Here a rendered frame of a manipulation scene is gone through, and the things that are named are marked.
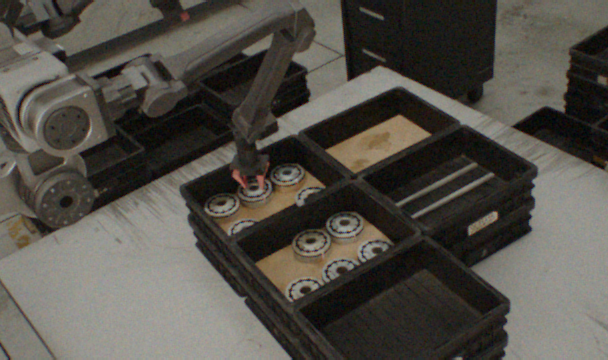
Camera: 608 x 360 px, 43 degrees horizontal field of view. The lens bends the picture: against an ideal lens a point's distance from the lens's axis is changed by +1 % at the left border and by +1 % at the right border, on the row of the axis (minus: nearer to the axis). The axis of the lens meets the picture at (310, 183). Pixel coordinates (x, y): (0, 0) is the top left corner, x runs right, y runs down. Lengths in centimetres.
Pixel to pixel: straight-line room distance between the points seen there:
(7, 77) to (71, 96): 15
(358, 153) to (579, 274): 73
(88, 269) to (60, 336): 25
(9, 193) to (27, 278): 51
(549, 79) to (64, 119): 322
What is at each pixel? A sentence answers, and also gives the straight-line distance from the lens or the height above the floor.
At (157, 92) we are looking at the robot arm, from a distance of 161.
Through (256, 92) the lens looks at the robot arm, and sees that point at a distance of 196.
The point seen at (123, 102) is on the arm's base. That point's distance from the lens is 159.
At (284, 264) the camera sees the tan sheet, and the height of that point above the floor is 83.
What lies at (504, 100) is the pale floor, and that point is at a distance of 418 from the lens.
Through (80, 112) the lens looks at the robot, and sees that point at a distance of 155.
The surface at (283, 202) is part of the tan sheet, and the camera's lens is 223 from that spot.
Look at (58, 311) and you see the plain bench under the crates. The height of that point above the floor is 70.
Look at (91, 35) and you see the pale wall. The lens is 507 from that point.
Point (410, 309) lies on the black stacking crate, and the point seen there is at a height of 83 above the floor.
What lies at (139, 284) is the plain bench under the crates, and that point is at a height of 70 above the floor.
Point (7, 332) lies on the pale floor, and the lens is 337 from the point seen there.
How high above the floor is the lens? 222
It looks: 37 degrees down
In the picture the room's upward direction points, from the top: 8 degrees counter-clockwise
